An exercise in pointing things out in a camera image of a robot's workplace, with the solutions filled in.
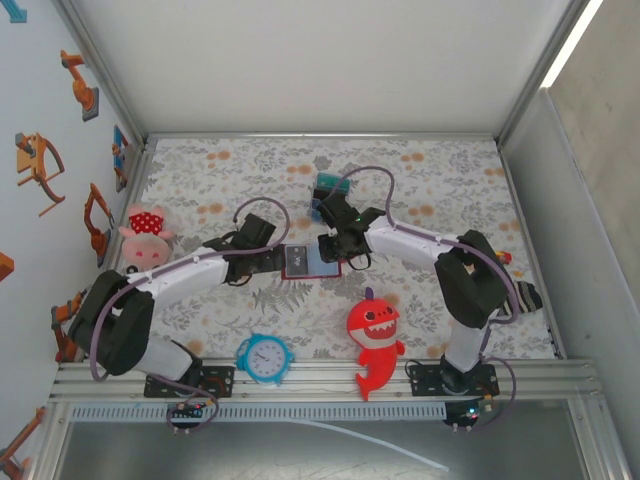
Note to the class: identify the pink plush toy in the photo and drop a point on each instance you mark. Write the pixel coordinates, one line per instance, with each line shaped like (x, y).
(145, 222)

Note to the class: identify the red leather card holder wallet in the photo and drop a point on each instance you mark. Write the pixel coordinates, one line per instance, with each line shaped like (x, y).
(327, 265)

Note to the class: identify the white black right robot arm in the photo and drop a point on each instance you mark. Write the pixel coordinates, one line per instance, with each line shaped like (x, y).
(415, 242)

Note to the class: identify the aluminium frame rail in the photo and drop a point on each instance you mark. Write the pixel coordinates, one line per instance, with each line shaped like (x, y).
(320, 135)
(141, 172)
(520, 210)

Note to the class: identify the black card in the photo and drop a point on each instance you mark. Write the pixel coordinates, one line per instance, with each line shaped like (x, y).
(318, 194)

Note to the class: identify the blue card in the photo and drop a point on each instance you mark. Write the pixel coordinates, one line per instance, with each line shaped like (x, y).
(316, 212)

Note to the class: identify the orange block wall sticker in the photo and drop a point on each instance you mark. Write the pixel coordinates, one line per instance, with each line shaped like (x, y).
(5, 267)

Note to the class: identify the blue orange machine wall sticker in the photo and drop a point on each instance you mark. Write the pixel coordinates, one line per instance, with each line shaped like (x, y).
(120, 150)

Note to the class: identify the white plastic tube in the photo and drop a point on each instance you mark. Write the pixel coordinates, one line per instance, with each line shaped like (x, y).
(425, 461)

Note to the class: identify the floral table mat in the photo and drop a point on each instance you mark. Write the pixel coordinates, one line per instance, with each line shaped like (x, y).
(240, 170)

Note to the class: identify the red shark plush toy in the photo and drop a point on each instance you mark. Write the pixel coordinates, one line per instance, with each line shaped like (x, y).
(375, 350)

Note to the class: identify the small red yellow toy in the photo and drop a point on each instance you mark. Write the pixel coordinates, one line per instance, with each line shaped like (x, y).
(504, 257)

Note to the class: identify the long aluminium base rail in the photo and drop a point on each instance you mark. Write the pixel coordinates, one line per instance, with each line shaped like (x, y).
(325, 380)

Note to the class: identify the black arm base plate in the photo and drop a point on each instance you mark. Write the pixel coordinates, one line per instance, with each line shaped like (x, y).
(222, 382)
(422, 380)

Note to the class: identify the aluminium frame post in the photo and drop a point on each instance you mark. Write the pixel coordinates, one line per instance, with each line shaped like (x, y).
(52, 440)
(600, 440)
(106, 75)
(535, 75)

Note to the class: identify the black white striped sock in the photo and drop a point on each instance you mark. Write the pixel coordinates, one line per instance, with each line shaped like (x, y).
(527, 297)

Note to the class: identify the dark card with white print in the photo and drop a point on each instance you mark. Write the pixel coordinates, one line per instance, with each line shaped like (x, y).
(297, 260)

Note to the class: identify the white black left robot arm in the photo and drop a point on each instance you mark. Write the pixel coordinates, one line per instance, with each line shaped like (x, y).
(185, 275)

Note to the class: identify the small circuit board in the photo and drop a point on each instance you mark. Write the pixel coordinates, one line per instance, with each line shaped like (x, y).
(185, 412)
(467, 415)

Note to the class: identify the orange claw gripper wall sticker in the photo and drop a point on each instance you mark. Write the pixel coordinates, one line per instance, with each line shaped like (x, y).
(27, 160)

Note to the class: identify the teal card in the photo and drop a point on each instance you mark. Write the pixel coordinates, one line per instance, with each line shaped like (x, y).
(330, 181)

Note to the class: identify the blue alarm clock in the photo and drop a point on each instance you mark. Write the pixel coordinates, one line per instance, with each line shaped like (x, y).
(265, 357)

